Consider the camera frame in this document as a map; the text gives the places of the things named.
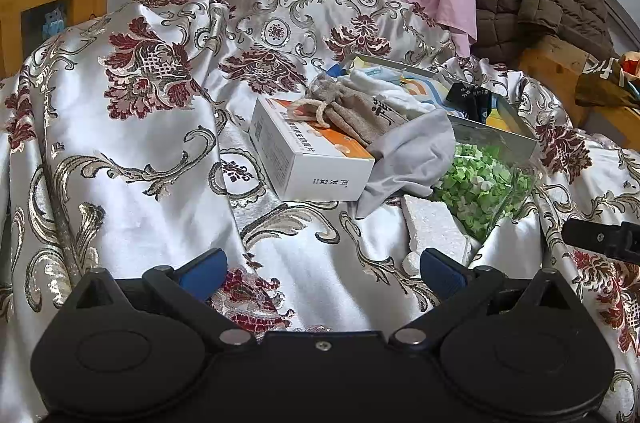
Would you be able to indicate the yellow picture tray box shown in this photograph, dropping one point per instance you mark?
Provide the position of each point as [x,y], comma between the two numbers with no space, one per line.
[495,138]

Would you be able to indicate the white sock with blue bands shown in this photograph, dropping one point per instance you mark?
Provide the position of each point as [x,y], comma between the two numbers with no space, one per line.
[385,90]

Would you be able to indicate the grey cloth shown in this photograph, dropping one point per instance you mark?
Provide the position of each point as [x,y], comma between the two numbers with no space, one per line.
[415,158]

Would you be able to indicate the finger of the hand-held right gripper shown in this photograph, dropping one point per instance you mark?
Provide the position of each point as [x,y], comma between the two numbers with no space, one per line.
[590,235]

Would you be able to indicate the floral satin blanket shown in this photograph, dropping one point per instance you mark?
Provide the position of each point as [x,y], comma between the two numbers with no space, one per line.
[125,153]

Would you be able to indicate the white foam block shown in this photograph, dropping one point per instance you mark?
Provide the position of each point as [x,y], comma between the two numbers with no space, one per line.
[435,225]

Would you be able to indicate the blue packet behind rail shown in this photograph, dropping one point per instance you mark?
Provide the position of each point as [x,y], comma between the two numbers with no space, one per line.
[54,20]

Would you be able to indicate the white and orange box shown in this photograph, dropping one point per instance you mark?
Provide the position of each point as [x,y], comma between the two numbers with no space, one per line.
[310,163]

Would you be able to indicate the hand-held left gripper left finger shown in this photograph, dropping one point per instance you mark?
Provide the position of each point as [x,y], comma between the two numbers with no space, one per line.
[202,275]

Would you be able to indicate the olive printed bag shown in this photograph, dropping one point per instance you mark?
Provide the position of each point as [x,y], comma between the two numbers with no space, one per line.
[597,83]

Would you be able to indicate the bag of green pieces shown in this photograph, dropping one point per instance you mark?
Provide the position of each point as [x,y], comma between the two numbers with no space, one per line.
[480,188]

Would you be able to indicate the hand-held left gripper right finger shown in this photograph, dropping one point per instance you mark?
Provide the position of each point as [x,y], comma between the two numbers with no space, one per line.
[442,275]

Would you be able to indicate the black printed cloth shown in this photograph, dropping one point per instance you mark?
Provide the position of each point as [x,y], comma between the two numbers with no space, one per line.
[467,103]

